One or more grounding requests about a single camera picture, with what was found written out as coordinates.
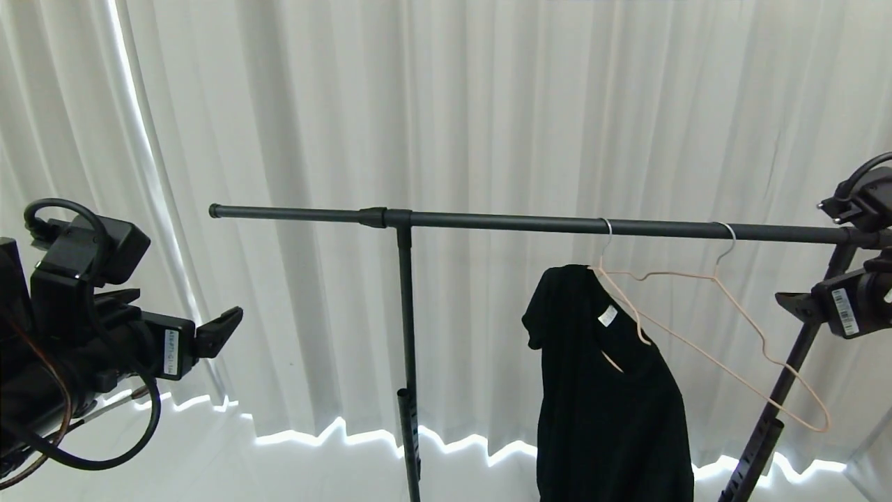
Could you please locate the black garment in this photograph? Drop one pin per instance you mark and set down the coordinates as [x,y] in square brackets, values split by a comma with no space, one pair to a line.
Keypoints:
[606,418]

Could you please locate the pink clothes hanger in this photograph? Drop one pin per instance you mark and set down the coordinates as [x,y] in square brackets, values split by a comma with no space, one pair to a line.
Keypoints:
[635,324]
[697,276]

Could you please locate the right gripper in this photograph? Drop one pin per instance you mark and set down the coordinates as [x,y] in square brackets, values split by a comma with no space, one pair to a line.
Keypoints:
[867,303]

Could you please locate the black clothes rack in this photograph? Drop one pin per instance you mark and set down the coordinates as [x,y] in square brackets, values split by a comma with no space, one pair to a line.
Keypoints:
[488,222]

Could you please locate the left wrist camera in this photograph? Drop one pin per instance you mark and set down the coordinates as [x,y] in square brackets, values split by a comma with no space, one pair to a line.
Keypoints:
[83,258]

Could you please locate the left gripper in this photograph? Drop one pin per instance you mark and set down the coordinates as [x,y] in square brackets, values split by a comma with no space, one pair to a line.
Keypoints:
[160,348]

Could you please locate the white curtain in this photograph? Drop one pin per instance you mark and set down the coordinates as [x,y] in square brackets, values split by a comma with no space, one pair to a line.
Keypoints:
[488,104]

